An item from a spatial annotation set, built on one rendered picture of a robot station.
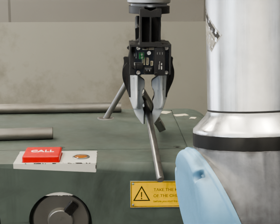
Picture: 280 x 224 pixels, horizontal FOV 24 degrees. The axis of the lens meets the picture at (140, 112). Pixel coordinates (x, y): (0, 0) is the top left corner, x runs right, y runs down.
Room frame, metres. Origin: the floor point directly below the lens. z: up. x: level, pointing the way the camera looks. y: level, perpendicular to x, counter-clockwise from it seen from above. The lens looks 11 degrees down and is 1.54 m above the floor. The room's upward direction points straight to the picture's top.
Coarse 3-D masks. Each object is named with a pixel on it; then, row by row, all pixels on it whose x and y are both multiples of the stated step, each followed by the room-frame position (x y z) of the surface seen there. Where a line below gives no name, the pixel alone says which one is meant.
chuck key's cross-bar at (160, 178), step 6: (144, 102) 1.17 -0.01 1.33; (144, 108) 1.16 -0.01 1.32; (150, 114) 1.14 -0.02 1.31; (150, 120) 1.12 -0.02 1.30; (150, 126) 1.10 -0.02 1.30; (150, 132) 1.08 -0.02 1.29; (150, 138) 1.07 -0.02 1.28; (150, 144) 1.06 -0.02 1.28; (156, 144) 1.05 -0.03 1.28; (156, 150) 1.03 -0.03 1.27; (156, 156) 1.01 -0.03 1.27; (156, 162) 1.00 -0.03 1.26; (156, 168) 0.98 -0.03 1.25; (156, 174) 0.97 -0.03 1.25; (162, 174) 0.97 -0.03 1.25; (162, 180) 0.96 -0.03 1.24
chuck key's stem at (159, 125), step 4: (144, 92) 1.17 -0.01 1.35; (144, 96) 1.17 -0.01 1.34; (148, 96) 1.18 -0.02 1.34; (148, 100) 1.18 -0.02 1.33; (152, 104) 1.19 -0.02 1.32; (156, 120) 1.21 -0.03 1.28; (160, 120) 1.22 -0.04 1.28; (156, 124) 1.22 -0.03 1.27; (160, 124) 1.22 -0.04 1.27; (160, 128) 1.22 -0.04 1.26; (164, 128) 1.23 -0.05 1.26
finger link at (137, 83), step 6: (132, 78) 1.14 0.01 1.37; (138, 78) 1.15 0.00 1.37; (132, 84) 1.15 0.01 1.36; (138, 84) 1.15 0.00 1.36; (144, 84) 1.15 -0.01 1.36; (132, 90) 1.15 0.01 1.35; (138, 90) 1.14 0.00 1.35; (132, 96) 1.15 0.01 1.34; (138, 96) 1.14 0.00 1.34; (132, 102) 1.15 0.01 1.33; (138, 102) 1.14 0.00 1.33; (138, 108) 1.14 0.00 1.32; (138, 114) 1.15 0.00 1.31; (144, 114) 1.15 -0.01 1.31; (144, 120) 1.15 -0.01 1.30
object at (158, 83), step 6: (156, 78) 1.15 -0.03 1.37; (162, 78) 1.13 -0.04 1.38; (156, 84) 1.15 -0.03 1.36; (162, 84) 1.13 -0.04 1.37; (156, 90) 1.15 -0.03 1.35; (162, 90) 1.13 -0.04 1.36; (156, 96) 1.15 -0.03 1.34; (162, 96) 1.11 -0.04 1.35; (156, 102) 1.15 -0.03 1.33; (162, 102) 1.10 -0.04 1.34; (156, 108) 1.15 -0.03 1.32; (162, 108) 1.15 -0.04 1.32; (156, 114) 1.15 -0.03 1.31
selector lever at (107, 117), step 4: (120, 88) 1.34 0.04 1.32; (124, 88) 1.34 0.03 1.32; (120, 92) 1.34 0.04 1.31; (116, 96) 1.35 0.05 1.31; (120, 96) 1.35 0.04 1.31; (116, 100) 1.35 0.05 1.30; (112, 104) 1.35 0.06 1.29; (116, 104) 1.35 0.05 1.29; (108, 108) 1.36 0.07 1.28; (112, 108) 1.35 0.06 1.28; (108, 112) 1.35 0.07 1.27; (100, 116) 1.37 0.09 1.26; (104, 116) 1.36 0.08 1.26; (108, 116) 1.36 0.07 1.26
